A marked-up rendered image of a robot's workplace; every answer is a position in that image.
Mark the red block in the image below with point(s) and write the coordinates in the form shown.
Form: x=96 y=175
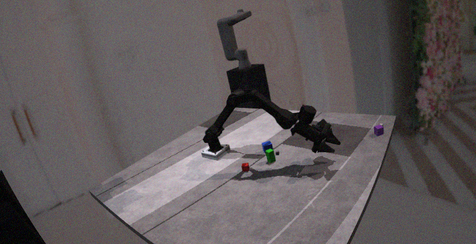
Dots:
x=245 y=167

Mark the blue block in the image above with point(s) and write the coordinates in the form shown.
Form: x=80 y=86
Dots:
x=266 y=145

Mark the purple cube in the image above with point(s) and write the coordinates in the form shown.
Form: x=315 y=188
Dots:
x=378 y=130

